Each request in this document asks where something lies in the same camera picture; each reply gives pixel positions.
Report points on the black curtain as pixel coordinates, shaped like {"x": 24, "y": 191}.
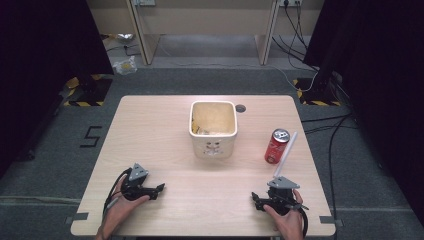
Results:
{"x": 43, "y": 66}
{"x": 383, "y": 83}

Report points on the clear plastic bag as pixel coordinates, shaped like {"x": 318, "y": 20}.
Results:
{"x": 125, "y": 66}

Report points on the white wall socket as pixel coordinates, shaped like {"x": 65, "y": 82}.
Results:
{"x": 290, "y": 2}

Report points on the yellow wrapper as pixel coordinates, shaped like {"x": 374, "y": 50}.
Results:
{"x": 199, "y": 130}

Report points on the black stand base striped tape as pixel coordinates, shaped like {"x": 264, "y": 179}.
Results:
{"x": 88, "y": 91}
{"x": 316, "y": 93}

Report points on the white square bin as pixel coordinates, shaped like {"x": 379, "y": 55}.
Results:
{"x": 213, "y": 145}

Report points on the white power strip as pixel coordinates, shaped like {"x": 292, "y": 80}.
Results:
{"x": 144, "y": 2}

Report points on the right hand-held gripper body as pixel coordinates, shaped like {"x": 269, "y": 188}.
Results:
{"x": 281, "y": 196}

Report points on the crumpled silver foil bag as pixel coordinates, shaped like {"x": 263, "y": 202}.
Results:
{"x": 124, "y": 37}

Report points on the red drink can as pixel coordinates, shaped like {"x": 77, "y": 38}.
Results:
{"x": 276, "y": 147}

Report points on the grey tape piece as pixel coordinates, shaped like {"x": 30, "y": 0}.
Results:
{"x": 330, "y": 220}
{"x": 77, "y": 217}

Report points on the person's left hand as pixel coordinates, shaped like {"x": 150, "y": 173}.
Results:
{"x": 120, "y": 208}

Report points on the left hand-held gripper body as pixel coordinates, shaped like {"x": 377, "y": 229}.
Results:
{"x": 135, "y": 190}

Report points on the white straw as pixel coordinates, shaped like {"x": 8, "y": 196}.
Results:
{"x": 285, "y": 154}

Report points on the person's right hand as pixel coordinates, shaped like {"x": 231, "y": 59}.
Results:
{"x": 288, "y": 224}

